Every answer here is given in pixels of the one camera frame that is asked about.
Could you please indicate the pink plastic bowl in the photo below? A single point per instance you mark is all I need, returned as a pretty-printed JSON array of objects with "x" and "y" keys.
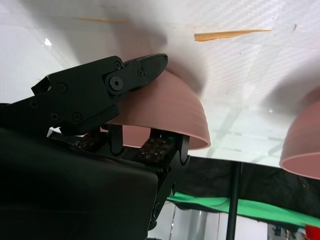
[
  {"x": 307, "y": 135},
  {"x": 175, "y": 105}
]

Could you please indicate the black stand pole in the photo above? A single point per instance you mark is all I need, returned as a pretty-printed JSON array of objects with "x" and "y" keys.
[{"x": 233, "y": 200}]

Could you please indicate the red container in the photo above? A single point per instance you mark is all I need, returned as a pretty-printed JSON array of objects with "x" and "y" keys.
[{"x": 313, "y": 232}]

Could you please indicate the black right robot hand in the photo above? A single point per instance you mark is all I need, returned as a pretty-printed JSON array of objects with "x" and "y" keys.
[{"x": 62, "y": 175}]

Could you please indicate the green cloth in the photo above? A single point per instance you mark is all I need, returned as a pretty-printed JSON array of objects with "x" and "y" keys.
[{"x": 262, "y": 208}]

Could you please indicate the black backdrop curtain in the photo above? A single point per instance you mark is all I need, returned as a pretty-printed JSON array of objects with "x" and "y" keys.
[{"x": 275, "y": 182}]

